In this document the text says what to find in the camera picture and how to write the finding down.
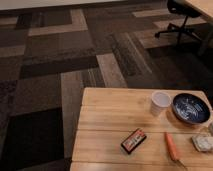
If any dark snack bar packet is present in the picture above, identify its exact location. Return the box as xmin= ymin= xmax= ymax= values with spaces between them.
xmin=121 ymin=128 xmax=147 ymax=154

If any dark blue patterned bowl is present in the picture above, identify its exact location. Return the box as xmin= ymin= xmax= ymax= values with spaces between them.
xmin=171 ymin=93 xmax=211 ymax=125

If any orange carrot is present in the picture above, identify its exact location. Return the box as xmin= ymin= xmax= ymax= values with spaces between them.
xmin=164 ymin=132 xmax=187 ymax=169

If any black office chair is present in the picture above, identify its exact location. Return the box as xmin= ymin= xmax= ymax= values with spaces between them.
xmin=154 ymin=0 xmax=205 ymax=46

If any wooden desk top corner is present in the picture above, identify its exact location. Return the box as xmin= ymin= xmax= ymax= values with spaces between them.
xmin=185 ymin=0 xmax=213 ymax=23

